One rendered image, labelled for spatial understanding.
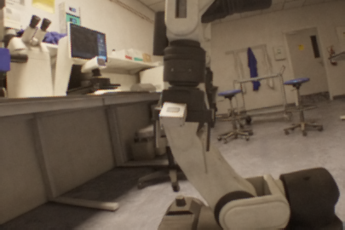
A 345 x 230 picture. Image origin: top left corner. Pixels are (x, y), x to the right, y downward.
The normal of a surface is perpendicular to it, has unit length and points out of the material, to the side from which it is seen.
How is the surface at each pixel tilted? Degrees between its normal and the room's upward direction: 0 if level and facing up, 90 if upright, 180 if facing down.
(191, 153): 115
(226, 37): 90
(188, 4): 90
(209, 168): 90
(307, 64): 90
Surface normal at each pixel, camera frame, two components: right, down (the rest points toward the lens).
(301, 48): -0.36, 0.05
